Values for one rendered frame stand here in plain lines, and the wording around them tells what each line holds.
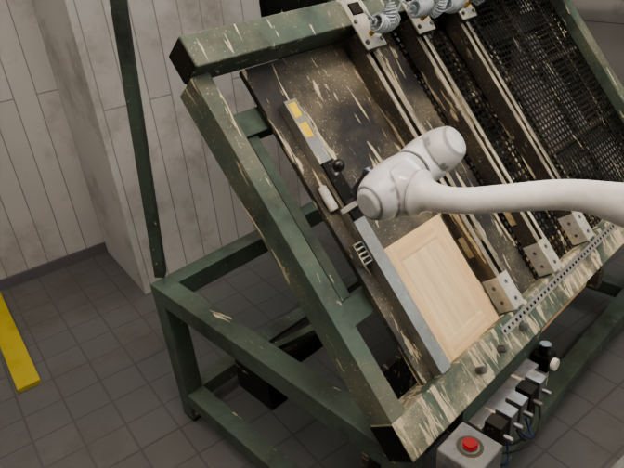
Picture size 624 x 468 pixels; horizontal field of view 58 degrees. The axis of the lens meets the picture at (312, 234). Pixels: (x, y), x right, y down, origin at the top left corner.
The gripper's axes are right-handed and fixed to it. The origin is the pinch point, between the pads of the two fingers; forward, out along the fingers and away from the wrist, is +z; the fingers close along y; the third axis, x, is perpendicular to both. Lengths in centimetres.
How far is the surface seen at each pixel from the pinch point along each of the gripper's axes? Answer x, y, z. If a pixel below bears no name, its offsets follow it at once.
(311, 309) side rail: -17.5, 19.5, 17.0
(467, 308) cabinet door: 33, 47, 14
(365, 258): 5.1, 15.3, 12.5
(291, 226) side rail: -13.6, -3.7, 10.5
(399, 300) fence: 7.7, 31.3, 11.5
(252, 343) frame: -13, 24, 71
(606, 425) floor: 109, 142, 50
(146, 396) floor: -25, 29, 191
